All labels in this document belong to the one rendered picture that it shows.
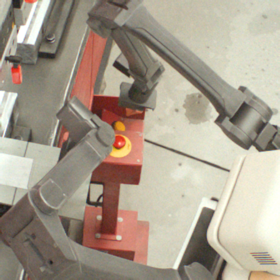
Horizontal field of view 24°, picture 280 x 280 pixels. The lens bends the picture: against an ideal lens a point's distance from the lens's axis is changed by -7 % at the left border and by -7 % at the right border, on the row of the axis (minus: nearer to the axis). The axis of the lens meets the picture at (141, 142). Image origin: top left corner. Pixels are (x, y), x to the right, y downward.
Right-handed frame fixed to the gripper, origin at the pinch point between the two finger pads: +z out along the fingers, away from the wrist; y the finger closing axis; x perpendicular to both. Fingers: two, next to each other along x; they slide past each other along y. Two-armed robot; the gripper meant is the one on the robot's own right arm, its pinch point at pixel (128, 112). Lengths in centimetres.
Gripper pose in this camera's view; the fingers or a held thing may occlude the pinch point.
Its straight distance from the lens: 196.5
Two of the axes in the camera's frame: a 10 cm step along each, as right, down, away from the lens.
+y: -9.5, -2.2, -2.3
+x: -0.7, 8.5, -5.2
